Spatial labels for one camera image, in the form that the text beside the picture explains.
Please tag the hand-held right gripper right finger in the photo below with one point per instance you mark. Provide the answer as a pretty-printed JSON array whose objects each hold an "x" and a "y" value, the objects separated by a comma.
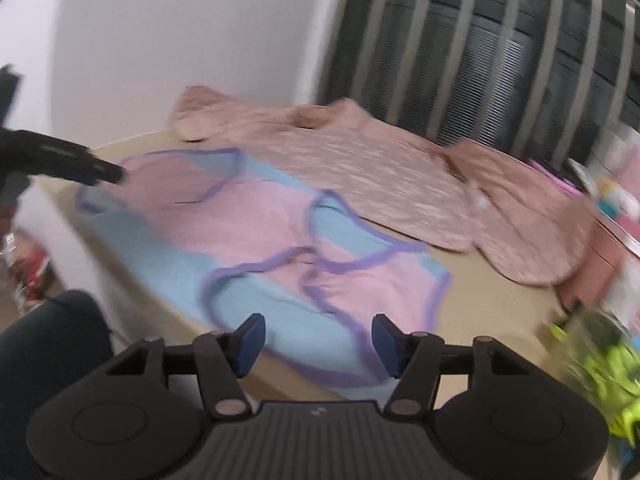
[{"x": 388, "y": 351}]

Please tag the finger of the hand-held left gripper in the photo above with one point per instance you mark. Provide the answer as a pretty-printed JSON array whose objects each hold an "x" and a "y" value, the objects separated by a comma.
[{"x": 75, "y": 161}]

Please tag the red and white floor clutter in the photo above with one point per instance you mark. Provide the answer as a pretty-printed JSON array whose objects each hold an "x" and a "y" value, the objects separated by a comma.
[{"x": 25, "y": 270}]

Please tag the person's dark trouser leg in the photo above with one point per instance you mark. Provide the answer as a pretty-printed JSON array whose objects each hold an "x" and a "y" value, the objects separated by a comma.
[{"x": 47, "y": 360}]

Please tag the colourful clutter pile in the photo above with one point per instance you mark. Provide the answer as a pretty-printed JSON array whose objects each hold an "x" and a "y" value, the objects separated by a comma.
[{"x": 617, "y": 185}]

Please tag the beige pink long-sleeved shirt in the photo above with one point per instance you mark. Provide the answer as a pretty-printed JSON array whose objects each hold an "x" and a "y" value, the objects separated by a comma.
[{"x": 380, "y": 180}]

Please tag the pink and blue tank top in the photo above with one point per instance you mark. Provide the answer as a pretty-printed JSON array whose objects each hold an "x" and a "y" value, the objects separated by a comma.
[{"x": 240, "y": 240}]

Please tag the window with vertical bars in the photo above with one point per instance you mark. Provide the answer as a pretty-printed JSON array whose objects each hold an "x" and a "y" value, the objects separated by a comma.
[{"x": 475, "y": 45}]

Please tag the pink storage box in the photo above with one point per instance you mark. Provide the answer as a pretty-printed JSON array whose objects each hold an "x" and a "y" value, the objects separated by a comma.
[{"x": 600, "y": 265}]

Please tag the neon green and clear item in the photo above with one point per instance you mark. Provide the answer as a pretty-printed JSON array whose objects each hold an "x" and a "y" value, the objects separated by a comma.
[{"x": 607, "y": 370}]

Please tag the magenta flat item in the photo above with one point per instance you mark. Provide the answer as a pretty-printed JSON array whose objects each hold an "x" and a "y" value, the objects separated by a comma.
[{"x": 557, "y": 176}]

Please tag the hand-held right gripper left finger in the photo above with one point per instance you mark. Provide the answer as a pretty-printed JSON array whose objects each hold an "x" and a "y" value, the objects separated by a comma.
[{"x": 248, "y": 346}]

